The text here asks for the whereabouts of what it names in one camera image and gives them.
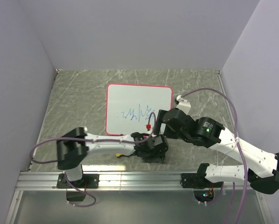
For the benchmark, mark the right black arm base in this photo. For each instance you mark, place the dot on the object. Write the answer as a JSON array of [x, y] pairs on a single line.
[[203, 189]]

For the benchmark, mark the aluminium mounting rail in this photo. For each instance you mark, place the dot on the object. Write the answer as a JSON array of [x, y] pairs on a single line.
[[122, 198]]

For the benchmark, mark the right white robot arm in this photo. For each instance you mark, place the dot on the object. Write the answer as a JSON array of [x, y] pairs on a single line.
[[258, 167]]

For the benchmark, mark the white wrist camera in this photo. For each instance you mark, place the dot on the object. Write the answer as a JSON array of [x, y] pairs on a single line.
[[149, 129], [182, 104]]

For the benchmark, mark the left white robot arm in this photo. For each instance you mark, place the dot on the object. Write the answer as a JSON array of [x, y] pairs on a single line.
[[76, 145]]

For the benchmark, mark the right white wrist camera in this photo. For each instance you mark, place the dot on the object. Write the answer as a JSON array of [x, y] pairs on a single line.
[[182, 104]]

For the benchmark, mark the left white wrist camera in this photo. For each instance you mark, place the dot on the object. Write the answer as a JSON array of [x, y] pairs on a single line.
[[149, 129]]

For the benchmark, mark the yellow bone shaped eraser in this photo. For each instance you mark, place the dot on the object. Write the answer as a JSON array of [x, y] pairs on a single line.
[[120, 155]]

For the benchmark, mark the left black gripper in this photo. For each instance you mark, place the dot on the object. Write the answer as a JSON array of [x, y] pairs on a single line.
[[160, 157]]

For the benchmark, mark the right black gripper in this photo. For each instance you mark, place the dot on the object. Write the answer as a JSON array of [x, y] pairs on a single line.
[[166, 130]]

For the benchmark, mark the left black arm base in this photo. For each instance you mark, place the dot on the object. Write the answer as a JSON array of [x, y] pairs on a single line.
[[87, 182]]

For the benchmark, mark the pink framed whiteboard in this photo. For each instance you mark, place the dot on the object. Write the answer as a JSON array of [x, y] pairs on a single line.
[[128, 106]]

